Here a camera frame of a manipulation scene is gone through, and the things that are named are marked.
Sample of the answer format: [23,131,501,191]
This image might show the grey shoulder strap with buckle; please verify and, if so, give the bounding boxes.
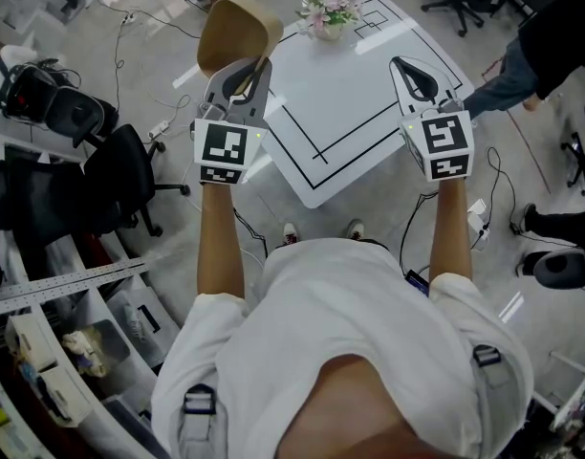
[471,344,513,401]
[180,382,222,459]

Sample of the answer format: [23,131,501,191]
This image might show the white table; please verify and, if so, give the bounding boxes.
[261,0,476,209]

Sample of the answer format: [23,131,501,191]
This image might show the grey plastic bin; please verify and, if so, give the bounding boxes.
[60,319,132,382]

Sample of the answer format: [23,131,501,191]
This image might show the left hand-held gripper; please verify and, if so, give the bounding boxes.
[191,57,273,186]

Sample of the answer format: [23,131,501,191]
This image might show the crumpled white cloth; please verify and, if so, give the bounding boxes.
[61,327,107,378]

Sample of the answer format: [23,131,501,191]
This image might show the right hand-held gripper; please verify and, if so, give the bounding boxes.
[390,56,475,184]

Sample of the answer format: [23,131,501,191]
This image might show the clear plastic bin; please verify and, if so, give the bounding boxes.
[104,287,182,370]

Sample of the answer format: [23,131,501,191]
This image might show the white perforated basket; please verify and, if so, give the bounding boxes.
[4,312,59,373]
[36,364,93,428]

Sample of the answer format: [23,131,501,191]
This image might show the dark phone with blue screen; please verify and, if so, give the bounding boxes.
[404,269,430,298]

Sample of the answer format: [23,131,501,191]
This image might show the person's right forearm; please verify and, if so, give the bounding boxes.
[428,177,474,286]

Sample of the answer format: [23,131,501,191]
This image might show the white shelf unit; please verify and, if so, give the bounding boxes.
[0,236,184,459]

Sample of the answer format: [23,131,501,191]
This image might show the perforated metal rail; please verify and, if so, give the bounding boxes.
[0,255,148,305]

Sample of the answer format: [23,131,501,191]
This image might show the person's white shirt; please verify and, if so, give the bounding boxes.
[150,237,535,459]

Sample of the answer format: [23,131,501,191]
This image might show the person's left forearm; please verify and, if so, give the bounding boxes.
[196,179,249,300]

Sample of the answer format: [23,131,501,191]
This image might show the pink flowers in white pot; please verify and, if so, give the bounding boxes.
[299,0,364,43]

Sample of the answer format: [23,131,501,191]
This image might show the wooden square bowl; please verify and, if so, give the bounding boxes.
[196,0,285,96]

